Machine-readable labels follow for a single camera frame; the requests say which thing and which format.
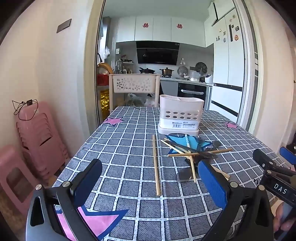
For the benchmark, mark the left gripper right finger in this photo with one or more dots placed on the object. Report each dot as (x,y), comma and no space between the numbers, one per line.
(257,220)

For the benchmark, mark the white refrigerator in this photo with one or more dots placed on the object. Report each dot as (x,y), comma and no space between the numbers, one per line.
(228,73)

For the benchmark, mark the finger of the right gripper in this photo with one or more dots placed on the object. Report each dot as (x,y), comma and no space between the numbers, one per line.
(288,155)
(267,163)

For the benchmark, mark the pink stacked plastic stools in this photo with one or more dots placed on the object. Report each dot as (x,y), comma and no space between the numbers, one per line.
(43,153)

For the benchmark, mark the black handled spoon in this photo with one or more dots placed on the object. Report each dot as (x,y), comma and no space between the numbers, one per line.
(182,149)

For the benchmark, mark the grey checked tablecloth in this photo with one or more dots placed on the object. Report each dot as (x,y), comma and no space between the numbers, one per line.
(126,188)

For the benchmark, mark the white upper cabinets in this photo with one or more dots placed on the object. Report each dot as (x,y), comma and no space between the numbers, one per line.
(161,28)

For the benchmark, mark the short wooden chopstick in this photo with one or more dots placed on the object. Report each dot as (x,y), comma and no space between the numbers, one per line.
(227,176)

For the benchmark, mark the cooking pot on stove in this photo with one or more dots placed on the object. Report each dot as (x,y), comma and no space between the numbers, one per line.
(167,72)

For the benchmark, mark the black range hood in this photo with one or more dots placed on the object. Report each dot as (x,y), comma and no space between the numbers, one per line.
(157,52)

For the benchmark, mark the black wok on stove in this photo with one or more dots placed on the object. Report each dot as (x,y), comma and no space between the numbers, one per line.
(146,71)

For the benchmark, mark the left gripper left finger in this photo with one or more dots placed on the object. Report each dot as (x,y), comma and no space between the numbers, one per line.
(42,220)

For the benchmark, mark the blue striped chopstick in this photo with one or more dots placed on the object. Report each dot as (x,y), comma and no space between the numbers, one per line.
(187,141)

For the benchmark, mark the white perforated storage cart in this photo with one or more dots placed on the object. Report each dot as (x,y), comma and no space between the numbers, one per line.
(134,83)

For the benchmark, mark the person's right hand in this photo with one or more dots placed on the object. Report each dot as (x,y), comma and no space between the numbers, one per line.
(278,221)

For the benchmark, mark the black built-in oven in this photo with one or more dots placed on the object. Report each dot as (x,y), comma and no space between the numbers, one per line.
(192,90)

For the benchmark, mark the long wooden chopstick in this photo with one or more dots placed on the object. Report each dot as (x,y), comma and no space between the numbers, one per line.
(156,170)

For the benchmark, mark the crossing wooden chopstick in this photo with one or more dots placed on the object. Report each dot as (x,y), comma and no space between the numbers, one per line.
(199,153)

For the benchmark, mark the grey wall switch plate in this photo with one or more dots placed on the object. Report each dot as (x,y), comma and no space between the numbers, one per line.
(64,25)

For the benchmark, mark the dark metal spoon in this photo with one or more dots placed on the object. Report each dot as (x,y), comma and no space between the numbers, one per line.
(185,174)

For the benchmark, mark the white plastic utensil holder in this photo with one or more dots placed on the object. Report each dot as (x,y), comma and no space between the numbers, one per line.
(179,115)

